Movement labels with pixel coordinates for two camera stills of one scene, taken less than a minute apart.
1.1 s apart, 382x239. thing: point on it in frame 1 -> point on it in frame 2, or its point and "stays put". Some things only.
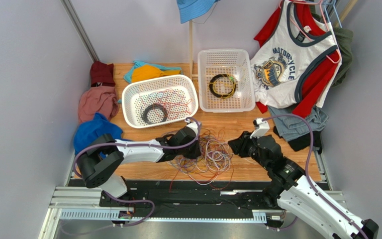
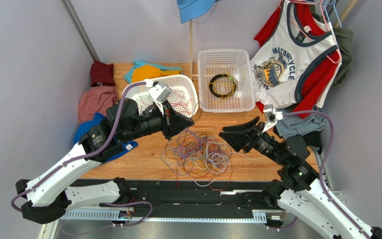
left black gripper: x=196 y=152 -> x=174 y=122
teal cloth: x=128 y=77 stays put
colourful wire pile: x=213 y=165 stays put
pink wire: x=171 y=101 stays put
